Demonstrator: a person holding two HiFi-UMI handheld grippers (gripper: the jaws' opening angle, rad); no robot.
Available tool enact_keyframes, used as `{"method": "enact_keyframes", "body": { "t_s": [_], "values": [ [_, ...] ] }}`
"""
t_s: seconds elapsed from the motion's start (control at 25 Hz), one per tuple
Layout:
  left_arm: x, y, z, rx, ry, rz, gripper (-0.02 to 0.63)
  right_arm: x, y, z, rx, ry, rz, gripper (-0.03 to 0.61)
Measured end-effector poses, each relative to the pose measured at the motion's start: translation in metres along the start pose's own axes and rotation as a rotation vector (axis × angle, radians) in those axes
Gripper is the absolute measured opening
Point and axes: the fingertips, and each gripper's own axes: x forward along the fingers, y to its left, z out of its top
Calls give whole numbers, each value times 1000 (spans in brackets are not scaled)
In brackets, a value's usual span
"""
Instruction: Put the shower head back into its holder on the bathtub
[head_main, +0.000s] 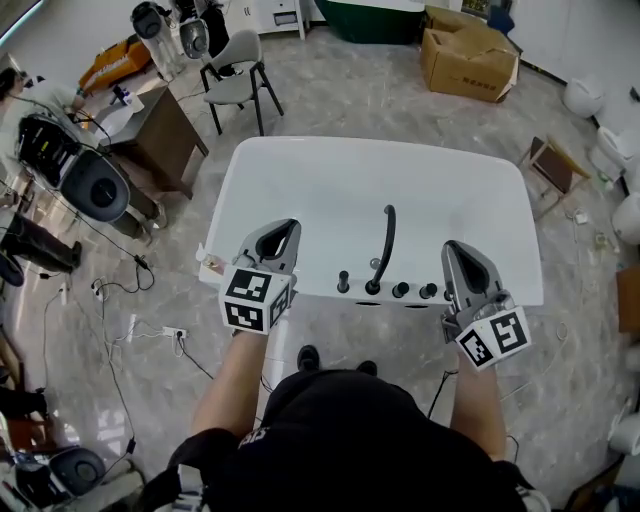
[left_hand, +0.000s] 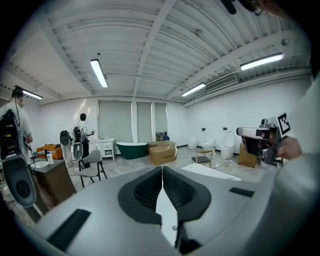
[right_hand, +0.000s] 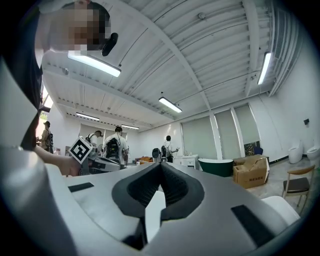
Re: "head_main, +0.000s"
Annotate black floor cable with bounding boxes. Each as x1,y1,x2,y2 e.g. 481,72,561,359
426,368,459,419

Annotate brown wooden table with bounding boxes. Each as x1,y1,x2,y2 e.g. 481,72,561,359
98,82,210,202

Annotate orange bag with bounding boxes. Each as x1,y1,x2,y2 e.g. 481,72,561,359
78,39,154,94

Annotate person's left black shoe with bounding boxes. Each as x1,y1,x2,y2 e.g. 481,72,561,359
297,344,320,373

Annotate white toilet with black lid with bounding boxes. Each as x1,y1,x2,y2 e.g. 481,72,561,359
58,148,132,225

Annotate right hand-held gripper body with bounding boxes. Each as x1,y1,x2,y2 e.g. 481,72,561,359
439,291,532,372

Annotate white cabinet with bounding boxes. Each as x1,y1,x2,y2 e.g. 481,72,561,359
253,0,309,42

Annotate person's left forearm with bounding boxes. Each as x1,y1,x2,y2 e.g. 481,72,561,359
189,329,271,442

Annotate closed cardboard box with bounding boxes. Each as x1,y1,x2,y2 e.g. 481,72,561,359
615,266,640,335

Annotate white toilet with grey bowl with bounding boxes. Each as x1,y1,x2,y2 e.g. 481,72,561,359
130,1,167,39
177,14,212,62

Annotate white bathtub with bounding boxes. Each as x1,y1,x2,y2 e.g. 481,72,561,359
198,135,545,309

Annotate open cardboard box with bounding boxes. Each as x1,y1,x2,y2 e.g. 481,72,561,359
419,24,522,104

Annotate grey chair black legs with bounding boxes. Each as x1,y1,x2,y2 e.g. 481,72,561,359
199,28,285,137

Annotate dark green tub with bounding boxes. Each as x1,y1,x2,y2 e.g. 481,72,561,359
313,0,427,47

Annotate small black oval toilet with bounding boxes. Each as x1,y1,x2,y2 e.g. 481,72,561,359
49,446,107,497

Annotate white round toilet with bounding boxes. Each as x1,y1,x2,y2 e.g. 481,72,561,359
611,191,640,247

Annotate black curved faucet spout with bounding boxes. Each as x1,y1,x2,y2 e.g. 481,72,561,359
364,204,398,297

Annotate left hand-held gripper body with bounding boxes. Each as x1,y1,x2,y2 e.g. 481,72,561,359
218,252,299,335

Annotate person's black clothed body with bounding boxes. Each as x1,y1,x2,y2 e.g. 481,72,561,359
142,368,539,512

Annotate person's right forearm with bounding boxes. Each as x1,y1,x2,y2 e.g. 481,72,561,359
447,357,509,462

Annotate wooden chair brown seat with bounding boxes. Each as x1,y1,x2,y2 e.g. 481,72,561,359
516,134,593,219

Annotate pink pump bottle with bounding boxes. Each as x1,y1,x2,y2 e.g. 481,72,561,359
195,242,234,274

